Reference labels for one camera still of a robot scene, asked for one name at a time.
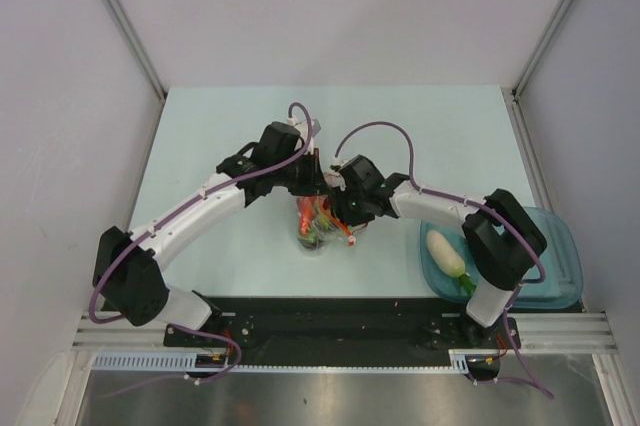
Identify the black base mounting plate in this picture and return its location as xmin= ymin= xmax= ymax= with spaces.
xmin=163 ymin=297 xmax=520 ymax=368

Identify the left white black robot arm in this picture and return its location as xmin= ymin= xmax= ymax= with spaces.
xmin=90 ymin=119 xmax=327 ymax=346

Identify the clear orange zip top bag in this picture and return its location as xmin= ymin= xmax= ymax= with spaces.
xmin=294 ymin=194 xmax=369 ymax=254

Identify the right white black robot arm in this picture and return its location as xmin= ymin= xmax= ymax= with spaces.
xmin=330 ymin=155 xmax=548 ymax=347

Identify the white slotted cable duct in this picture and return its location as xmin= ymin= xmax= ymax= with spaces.
xmin=93 ymin=348 xmax=471 ymax=373

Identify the white fake daikon radish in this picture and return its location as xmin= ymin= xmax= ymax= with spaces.
xmin=425 ymin=230 xmax=476 ymax=296

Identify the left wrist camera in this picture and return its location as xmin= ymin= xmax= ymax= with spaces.
xmin=302 ymin=119 xmax=321 ymax=138

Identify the orange fake carrot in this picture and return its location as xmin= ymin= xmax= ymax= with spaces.
xmin=297 ymin=196 xmax=318 ymax=237

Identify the teal plastic container lid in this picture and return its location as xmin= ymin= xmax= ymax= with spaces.
xmin=420 ymin=206 xmax=584 ymax=310

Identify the purple cable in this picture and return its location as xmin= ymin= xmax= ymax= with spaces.
xmin=88 ymin=102 xmax=316 ymax=400
xmin=333 ymin=120 xmax=556 ymax=400

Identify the dark fake eggplant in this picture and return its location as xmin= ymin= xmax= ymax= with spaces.
xmin=297 ymin=232 xmax=327 ymax=252

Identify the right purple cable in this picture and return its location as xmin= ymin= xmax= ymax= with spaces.
xmin=333 ymin=120 xmax=556 ymax=400

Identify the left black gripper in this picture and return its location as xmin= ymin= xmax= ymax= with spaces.
xmin=273 ymin=148 xmax=331 ymax=197

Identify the green fake pear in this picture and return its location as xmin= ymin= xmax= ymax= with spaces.
xmin=313 ymin=211 xmax=340 ymax=234

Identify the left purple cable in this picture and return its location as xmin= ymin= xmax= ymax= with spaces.
xmin=88 ymin=102 xmax=316 ymax=400

